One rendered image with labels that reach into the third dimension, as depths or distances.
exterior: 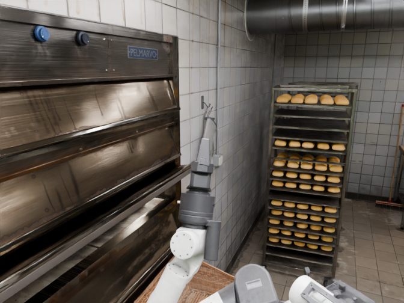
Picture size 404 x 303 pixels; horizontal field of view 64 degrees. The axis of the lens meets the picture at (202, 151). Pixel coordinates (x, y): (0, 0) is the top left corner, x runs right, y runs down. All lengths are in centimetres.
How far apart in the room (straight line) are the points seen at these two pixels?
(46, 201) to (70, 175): 13
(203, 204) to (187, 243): 10
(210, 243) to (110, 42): 91
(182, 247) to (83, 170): 63
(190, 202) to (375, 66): 449
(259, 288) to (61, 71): 90
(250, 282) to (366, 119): 441
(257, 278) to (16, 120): 80
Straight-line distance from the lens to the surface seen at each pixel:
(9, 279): 98
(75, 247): 110
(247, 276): 90
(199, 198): 79
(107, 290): 157
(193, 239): 77
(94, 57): 132
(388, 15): 303
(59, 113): 117
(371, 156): 525
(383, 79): 511
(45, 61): 116
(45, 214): 116
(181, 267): 89
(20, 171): 110
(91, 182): 130
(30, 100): 112
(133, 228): 165
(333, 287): 95
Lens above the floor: 194
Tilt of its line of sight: 15 degrees down
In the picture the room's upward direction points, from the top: straight up
